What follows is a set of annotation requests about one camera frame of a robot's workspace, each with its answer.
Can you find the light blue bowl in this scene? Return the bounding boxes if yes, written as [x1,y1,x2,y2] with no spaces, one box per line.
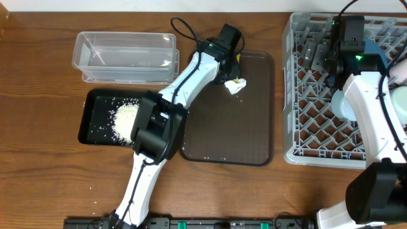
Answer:
[331,90,356,121]

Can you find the brown serving tray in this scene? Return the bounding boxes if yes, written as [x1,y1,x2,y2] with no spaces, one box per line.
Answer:
[180,51,275,167]

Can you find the mint green bowl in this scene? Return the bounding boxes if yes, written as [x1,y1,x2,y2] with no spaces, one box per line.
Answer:
[390,86,407,125]

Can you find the black rectangular tray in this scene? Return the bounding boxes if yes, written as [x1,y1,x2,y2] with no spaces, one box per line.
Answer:
[78,88,145,147]

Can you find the grey dishwasher rack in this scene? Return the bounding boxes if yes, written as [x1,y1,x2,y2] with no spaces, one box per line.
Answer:
[281,11,407,170]

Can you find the clear plastic bin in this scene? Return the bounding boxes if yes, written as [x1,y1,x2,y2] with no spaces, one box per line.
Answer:
[72,31,179,84]

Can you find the pile of rice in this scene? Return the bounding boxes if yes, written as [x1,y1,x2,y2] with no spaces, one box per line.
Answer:
[90,97,142,146]

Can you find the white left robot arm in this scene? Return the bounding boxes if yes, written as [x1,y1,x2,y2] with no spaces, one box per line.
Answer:
[107,37,241,228]

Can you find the dark blue plate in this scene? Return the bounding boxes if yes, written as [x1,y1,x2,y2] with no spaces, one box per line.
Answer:
[364,39,388,67]

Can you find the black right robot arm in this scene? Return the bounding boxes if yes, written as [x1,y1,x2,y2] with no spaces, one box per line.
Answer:
[316,53,406,228]

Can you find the white napkin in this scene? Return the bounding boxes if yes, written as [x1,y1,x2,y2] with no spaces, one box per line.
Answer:
[224,78,247,95]

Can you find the pink cup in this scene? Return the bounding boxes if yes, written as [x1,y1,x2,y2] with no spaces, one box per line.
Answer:
[389,59,407,85]

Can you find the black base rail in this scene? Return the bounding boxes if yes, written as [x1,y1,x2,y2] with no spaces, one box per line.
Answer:
[63,218,317,229]

